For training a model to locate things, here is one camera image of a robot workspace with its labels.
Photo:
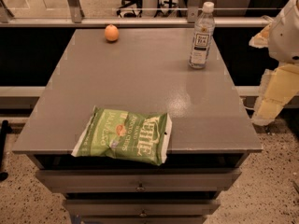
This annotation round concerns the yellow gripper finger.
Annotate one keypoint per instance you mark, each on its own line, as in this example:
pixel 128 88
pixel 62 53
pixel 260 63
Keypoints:
pixel 261 39
pixel 277 88

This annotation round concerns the clear plastic water bottle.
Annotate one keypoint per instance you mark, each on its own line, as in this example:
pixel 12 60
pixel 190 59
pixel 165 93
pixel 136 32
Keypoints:
pixel 202 36

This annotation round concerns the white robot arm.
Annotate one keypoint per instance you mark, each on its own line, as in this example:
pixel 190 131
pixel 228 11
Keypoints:
pixel 283 41

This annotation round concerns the green jalapeno chip bag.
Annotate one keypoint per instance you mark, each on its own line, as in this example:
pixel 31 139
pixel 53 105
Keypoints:
pixel 125 135

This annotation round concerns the grey drawer cabinet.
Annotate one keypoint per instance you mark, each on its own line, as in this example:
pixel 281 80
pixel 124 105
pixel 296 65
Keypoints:
pixel 145 72

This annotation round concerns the black office chair base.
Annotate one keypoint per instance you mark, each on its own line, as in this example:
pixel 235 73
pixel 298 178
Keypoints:
pixel 130 9

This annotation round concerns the orange fruit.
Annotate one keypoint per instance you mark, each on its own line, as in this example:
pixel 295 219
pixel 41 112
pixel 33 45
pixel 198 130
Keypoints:
pixel 111 33

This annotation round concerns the upper grey drawer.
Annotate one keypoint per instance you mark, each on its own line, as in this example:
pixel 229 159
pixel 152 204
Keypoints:
pixel 138 180

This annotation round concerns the grey drawer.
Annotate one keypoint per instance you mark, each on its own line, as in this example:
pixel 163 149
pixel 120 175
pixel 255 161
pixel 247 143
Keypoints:
pixel 141 208
pixel 138 180

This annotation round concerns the lower grey drawer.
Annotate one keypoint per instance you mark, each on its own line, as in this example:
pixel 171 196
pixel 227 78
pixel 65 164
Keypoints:
pixel 141 208

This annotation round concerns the metal railing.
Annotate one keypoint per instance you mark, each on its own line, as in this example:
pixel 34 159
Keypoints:
pixel 156 13

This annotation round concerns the black stand at left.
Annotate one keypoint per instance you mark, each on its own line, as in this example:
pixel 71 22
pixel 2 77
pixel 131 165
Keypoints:
pixel 5 129

